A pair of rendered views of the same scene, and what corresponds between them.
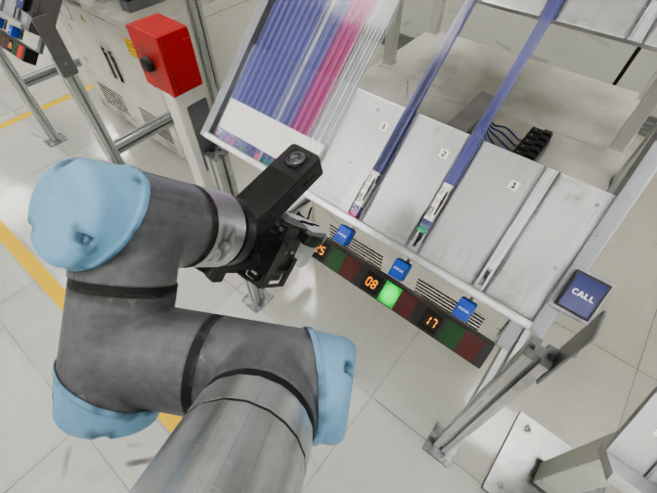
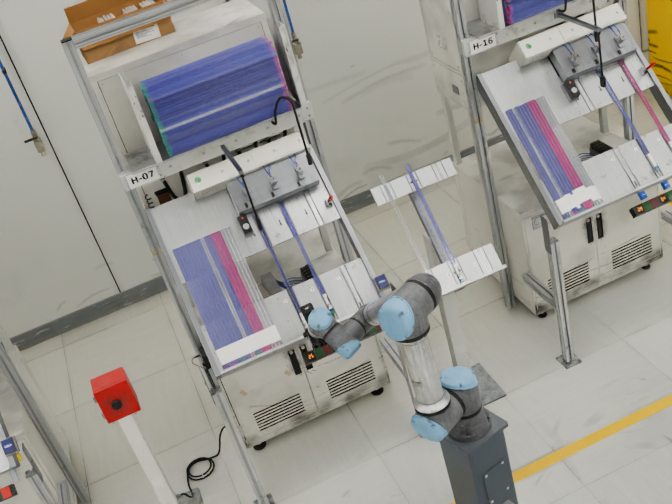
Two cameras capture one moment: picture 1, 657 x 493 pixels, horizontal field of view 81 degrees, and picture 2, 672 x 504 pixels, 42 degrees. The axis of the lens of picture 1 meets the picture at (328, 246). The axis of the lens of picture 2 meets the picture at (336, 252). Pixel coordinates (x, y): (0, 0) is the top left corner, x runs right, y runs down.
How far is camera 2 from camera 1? 2.79 m
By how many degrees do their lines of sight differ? 42
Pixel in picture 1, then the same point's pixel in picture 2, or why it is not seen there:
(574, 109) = (294, 251)
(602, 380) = (437, 342)
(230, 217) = not seen: hidden behind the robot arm
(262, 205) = not seen: hidden behind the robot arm
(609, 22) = (311, 225)
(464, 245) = (346, 303)
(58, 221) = (323, 317)
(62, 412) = (351, 346)
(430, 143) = (305, 290)
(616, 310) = not seen: hidden behind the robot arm
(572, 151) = (319, 264)
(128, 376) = (352, 330)
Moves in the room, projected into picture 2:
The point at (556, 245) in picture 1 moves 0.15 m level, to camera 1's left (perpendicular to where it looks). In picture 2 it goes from (364, 279) to (345, 304)
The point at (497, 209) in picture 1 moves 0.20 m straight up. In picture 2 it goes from (342, 287) to (329, 244)
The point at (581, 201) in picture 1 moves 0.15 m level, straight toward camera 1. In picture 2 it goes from (356, 266) to (368, 285)
